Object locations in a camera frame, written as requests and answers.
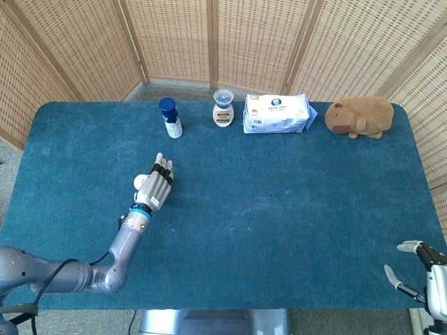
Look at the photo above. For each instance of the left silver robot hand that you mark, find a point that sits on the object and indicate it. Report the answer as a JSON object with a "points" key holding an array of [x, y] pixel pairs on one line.
{"points": [[157, 188]]}

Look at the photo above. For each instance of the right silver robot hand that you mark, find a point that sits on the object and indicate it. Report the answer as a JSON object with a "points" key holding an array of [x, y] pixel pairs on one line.
{"points": [[434, 275]]}

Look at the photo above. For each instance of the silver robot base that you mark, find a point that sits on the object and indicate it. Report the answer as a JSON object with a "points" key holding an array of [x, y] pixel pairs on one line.
{"points": [[213, 321]]}

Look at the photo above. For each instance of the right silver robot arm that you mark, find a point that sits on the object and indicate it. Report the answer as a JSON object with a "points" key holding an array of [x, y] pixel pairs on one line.
{"points": [[433, 324]]}

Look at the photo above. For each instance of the blue-capped white bottle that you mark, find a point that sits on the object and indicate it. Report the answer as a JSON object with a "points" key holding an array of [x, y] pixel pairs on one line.
{"points": [[171, 118]]}

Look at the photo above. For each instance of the clear-capped cream bottle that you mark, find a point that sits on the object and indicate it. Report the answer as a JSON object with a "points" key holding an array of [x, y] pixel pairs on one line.
{"points": [[222, 111]]}

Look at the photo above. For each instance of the blue table cloth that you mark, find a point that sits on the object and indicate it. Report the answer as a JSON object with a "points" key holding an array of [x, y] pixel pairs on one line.
{"points": [[244, 216]]}

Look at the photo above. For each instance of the white tissue pack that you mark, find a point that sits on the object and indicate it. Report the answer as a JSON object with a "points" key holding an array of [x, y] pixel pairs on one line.
{"points": [[276, 115]]}

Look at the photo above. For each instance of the woven bamboo folding screen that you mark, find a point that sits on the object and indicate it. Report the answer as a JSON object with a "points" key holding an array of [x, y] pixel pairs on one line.
{"points": [[244, 42]]}

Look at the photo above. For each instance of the brown capybara plush toy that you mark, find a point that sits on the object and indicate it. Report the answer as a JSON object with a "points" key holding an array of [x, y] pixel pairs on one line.
{"points": [[363, 117]]}

